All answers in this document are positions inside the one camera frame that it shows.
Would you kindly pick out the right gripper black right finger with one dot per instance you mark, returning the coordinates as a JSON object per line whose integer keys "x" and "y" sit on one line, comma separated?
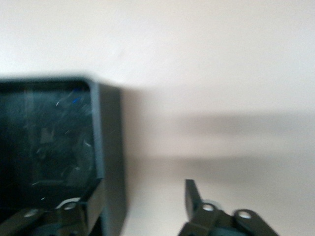
{"x": 197, "y": 209}

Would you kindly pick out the black plastic rectangular box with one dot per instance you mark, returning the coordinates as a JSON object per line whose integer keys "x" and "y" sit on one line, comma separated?
{"x": 49, "y": 137}

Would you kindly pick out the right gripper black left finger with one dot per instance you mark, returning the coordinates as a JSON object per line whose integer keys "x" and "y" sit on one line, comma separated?
{"x": 49, "y": 218}

